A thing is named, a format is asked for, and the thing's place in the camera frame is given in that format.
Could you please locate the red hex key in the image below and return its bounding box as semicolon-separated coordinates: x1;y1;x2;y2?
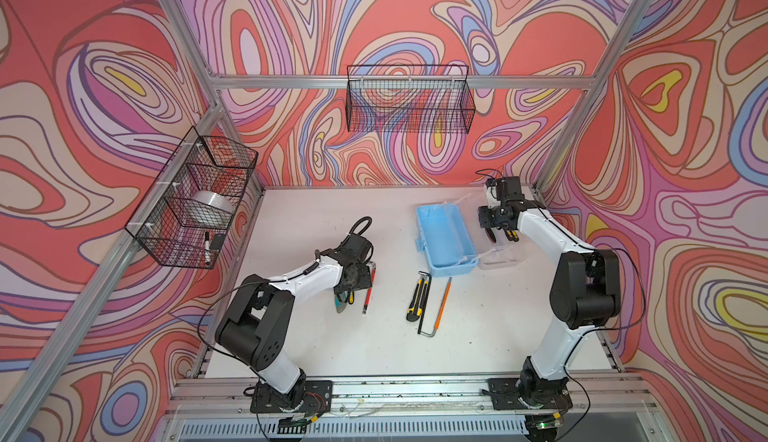
362;262;377;315

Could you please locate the blue plastic tool box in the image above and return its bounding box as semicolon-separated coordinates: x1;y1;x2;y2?
415;192;529;279

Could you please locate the yellow black utility knife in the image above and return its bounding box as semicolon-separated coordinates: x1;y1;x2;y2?
406;271;430;322

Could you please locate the teal utility knife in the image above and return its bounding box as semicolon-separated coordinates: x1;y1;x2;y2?
334;293;348;313

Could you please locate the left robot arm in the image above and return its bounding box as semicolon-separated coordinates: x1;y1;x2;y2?
214;216;376;412

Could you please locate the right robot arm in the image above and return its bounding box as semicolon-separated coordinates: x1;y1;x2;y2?
477;176;622;409

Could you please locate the black hex key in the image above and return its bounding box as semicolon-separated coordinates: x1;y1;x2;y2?
417;272;432;335

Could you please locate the silver tape roll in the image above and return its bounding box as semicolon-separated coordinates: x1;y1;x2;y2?
192;190;235;213

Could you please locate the back wire basket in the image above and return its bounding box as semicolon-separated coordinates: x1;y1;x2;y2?
345;62;476;134

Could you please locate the wire basket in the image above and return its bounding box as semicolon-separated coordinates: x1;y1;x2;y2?
125;128;258;269
345;62;476;134

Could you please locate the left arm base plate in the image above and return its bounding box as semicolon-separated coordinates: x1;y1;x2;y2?
250;379;333;416

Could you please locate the left wire basket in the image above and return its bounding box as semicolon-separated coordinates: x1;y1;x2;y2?
125;128;258;269

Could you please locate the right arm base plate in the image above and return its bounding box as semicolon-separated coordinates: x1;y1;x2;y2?
481;378;573;412

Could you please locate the aluminium front rail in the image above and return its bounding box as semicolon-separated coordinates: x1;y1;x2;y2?
155;372;676;441

